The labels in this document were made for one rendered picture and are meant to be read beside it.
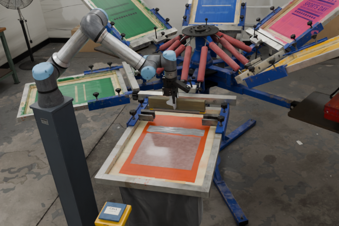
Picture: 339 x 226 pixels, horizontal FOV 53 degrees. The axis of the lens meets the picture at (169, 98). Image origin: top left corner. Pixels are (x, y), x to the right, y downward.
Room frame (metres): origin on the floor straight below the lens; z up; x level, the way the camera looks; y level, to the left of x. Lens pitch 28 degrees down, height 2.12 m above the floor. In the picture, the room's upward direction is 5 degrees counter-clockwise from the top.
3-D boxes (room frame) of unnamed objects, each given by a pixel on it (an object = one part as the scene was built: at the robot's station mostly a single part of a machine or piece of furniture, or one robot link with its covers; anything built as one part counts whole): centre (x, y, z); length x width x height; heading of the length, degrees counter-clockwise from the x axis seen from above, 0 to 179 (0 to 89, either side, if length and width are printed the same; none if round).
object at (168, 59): (1.85, -0.02, 1.39); 0.09 x 0.08 x 0.11; 81
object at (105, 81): (2.45, 0.59, 1.05); 1.08 x 0.61 x 0.23; 103
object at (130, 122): (1.95, 0.21, 0.98); 0.30 x 0.05 x 0.07; 163
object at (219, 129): (1.79, -0.32, 0.98); 0.30 x 0.05 x 0.07; 163
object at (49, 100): (1.82, 0.71, 1.25); 0.15 x 0.15 x 0.10
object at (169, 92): (1.85, -0.01, 1.23); 0.09 x 0.08 x 0.12; 73
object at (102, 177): (1.64, 0.02, 0.97); 0.79 x 0.58 x 0.04; 163
